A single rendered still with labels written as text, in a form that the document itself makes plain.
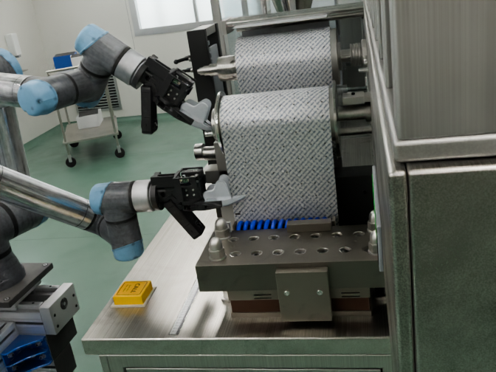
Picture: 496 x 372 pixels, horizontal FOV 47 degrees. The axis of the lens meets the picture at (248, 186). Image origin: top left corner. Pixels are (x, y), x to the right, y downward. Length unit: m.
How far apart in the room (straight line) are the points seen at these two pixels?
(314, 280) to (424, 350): 0.71
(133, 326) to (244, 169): 0.41
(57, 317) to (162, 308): 0.51
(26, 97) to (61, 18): 6.30
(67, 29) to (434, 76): 7.30
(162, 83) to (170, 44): 5.80
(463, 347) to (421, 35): 0.21
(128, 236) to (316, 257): 0.48
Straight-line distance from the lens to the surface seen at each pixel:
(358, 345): 1.15
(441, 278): 0.40
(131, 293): 1.35
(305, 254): 1.15
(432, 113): 0.37
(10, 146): 1.76
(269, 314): 1.21
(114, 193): 1.36
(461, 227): 0.38
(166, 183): 1.31
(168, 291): 1.37
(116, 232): 1.39
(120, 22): 7.30
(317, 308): 1.15
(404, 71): 0.36
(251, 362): 1.20
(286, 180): 1.27
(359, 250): 1.15
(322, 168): 1.25
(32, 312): 1.76
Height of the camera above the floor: 1.57
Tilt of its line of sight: 20 degrees down
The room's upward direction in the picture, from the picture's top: 8 degrees counter-clockwise
